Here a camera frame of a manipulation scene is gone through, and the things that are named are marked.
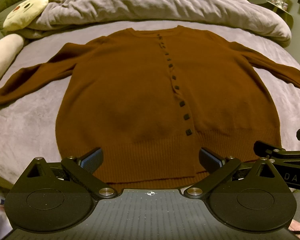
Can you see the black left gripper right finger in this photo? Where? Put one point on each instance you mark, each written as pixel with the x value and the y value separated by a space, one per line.
pixel 247 197

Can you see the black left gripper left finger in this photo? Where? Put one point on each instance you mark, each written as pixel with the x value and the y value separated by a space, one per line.
pixel 50 197

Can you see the brown knit cardigan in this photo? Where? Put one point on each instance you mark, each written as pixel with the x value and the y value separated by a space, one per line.
pixel 151 99

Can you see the lilac fleece bed sheet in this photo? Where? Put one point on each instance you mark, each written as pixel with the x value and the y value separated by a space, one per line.
pixel 28 125

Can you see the bedside table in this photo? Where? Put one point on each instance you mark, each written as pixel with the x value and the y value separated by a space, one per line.
pixel 286 16

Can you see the cream plush toy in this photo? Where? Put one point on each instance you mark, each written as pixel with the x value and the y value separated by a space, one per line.
pixel 19 18

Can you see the lilac rumpled duvet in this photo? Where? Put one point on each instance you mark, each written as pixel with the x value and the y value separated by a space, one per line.
pixel 61 14

